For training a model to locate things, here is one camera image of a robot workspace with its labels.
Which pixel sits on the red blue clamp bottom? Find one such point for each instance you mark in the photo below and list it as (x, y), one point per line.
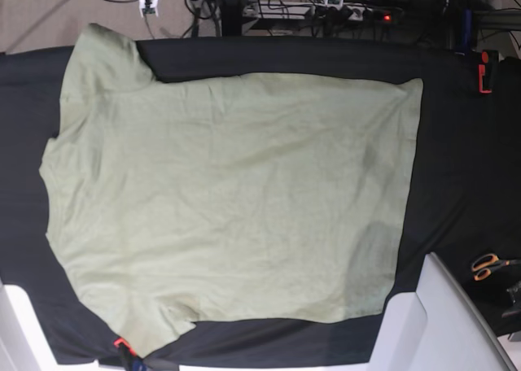
(129, 359)

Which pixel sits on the white block left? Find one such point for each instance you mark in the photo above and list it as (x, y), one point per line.
(23, 344)

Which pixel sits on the green T-shirt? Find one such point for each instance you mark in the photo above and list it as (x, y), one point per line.
(259, 196)

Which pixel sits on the white block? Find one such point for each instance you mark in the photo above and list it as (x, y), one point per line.
(436, 327)
(23, 344)

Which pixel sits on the white block right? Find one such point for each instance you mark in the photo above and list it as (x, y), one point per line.
(436, 327)

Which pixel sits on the black table cloth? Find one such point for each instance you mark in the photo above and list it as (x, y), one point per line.
(464, 200)

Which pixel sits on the orange handled scissors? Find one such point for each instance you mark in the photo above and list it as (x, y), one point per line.
(488, 264)

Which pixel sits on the white power strip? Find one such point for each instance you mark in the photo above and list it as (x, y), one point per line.
(352, 11)

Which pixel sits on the red black clamp right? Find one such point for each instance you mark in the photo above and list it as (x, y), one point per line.
(487, 69)

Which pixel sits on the black device at right edge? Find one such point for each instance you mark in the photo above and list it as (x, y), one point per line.
(514, 293)

